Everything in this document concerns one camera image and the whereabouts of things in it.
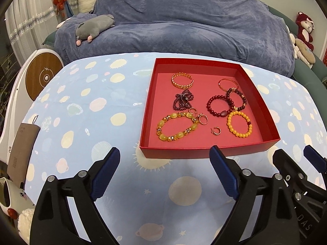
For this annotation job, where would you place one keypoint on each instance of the white device with wooden disc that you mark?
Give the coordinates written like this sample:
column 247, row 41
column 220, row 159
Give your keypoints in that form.
column 40, row 76

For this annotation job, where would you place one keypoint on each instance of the blue covered sofa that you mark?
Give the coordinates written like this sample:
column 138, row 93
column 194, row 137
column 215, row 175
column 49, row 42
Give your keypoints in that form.
column 309, row 79

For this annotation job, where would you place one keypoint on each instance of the woven gold bangle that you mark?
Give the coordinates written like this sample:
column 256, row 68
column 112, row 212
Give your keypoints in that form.
column 176, row 83

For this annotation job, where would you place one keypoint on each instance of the red wall poster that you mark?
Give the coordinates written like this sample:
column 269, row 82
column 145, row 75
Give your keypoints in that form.
column 325, row 58

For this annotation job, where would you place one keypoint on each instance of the red monkey plush toy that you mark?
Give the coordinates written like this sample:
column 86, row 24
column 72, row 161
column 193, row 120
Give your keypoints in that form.
column 305, row 30

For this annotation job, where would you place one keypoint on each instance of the red cardboard box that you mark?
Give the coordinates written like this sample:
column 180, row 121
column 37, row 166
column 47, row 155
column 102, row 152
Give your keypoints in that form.
column 204, row 153

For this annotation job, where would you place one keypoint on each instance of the thin gold bangle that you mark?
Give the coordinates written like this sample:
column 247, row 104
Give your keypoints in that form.
column 220, row 84

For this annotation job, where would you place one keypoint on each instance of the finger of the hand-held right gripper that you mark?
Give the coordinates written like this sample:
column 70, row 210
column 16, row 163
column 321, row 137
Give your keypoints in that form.
column 283, row 163
column 314, row 158

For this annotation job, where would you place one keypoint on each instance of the blue planet print cloth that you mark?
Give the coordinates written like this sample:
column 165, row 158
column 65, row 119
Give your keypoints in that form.
column 102, row 107

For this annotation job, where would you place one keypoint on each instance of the brown pouch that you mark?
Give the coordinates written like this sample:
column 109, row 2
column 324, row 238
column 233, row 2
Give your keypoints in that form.
column 23, row 150

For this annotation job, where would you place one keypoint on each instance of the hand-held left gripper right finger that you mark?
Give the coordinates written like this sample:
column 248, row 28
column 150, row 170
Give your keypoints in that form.
column 223, row 168

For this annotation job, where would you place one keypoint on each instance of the grey-blue plush blanket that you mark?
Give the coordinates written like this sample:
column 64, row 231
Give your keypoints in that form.
column 178, row 30

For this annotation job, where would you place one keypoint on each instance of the beige plush toy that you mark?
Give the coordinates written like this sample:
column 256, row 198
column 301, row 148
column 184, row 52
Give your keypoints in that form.
column 305, row 53

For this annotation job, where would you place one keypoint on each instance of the white toy with red dot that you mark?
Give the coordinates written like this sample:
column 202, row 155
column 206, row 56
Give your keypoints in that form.
column 12, row 196

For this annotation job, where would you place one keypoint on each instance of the gold hoop earring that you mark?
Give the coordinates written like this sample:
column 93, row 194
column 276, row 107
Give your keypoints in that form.
column 219, row 132
column 199, row 119
column 191, row 110

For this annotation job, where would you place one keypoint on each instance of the white curtain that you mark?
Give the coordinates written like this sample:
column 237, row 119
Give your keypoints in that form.
column 25, row 23

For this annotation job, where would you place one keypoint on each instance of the red bow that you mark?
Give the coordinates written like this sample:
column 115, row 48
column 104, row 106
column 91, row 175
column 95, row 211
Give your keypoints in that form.
column 60, row 1

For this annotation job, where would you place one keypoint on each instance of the grey mouse plush toy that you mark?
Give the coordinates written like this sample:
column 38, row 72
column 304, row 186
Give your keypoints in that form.
column 94, row 26

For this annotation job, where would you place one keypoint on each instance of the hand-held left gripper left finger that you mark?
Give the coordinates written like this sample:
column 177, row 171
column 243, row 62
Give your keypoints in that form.
column 107, row 173

